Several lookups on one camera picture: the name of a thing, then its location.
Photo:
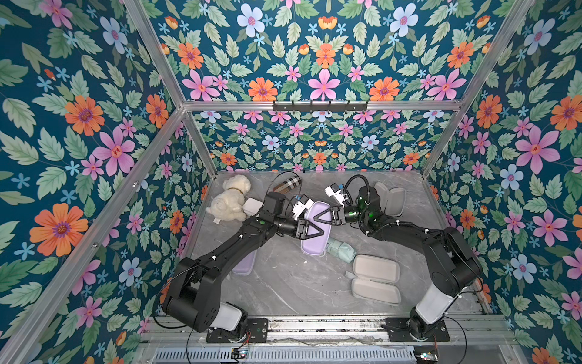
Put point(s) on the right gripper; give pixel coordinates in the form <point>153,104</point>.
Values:
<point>339,214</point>

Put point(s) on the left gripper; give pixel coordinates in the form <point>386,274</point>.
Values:
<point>299,226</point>

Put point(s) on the beige case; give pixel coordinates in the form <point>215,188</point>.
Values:
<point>392,200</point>
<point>374,278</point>

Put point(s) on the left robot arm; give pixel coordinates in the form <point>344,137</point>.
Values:
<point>194,293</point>

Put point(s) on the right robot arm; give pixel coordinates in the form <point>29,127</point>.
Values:
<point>451,263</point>

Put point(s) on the mint green folded umbrella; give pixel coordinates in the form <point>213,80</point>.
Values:
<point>341,250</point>

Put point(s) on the plaid folded umbrella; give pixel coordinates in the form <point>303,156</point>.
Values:
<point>287,185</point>

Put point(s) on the white closed umbrella case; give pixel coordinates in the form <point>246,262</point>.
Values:
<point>252,206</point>

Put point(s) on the white plush dog toy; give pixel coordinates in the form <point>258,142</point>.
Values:
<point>228,205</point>

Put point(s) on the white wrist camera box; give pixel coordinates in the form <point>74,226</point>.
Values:
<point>336,192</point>

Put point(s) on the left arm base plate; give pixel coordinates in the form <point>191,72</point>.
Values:
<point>249,330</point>

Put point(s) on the black hook rail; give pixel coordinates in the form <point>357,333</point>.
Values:
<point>325,106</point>

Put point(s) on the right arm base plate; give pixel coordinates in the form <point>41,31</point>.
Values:
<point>414,329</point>

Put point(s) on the aluminium front rail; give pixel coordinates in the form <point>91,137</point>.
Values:
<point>472,329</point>

